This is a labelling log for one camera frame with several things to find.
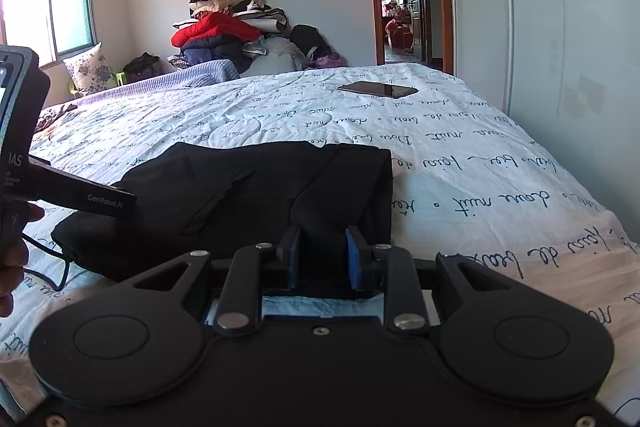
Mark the black backpack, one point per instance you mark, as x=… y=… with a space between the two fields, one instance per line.
x=307 y=39

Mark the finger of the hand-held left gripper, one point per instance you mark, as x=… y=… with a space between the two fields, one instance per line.
x=85 y=194

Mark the bed with script-print quilt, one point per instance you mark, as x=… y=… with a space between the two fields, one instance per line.
x=475 y=157

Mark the blue striped blanket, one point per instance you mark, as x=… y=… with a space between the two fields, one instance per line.
x=200 y=74

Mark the black duffel bag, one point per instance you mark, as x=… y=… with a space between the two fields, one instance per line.
x=142 y=67

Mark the green-framed window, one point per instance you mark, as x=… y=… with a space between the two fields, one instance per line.
x=70 y=12

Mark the pink bag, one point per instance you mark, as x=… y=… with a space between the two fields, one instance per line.
x=327 y=61

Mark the black smartphone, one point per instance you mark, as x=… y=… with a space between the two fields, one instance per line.
x=377 y=89

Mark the pile of clothes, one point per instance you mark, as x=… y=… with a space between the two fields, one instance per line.
x=220 y=29

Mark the floral pillow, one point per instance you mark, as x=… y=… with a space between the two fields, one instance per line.
x=89 y=71

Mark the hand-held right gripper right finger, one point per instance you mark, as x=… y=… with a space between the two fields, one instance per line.
x=352 y=257

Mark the white wardrobe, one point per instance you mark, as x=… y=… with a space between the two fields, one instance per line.
x=550 y=32

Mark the grey bag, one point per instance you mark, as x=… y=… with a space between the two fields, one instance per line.
x=275 y=59

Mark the green plastic chair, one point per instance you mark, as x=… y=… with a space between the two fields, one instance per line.
x=120 y=78

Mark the black pants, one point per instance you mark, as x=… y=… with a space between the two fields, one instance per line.
x=225 y=192

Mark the person's left hand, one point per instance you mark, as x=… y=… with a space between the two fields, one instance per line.
x=12 y=277

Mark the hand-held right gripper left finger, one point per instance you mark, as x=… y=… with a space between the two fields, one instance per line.
x=294 y=257

